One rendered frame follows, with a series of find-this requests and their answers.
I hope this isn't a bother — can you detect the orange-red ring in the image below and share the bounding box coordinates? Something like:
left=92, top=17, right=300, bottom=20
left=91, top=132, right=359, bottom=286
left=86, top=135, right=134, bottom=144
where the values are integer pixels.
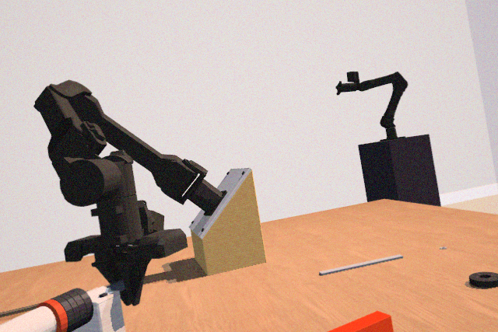
left=37, top=299, right=68, bottom=332

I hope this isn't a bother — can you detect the red rectangular block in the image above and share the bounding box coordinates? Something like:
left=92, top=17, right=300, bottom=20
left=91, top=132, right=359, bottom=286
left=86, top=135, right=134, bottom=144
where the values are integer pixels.
left=328, top=311, right=393, bottom=332

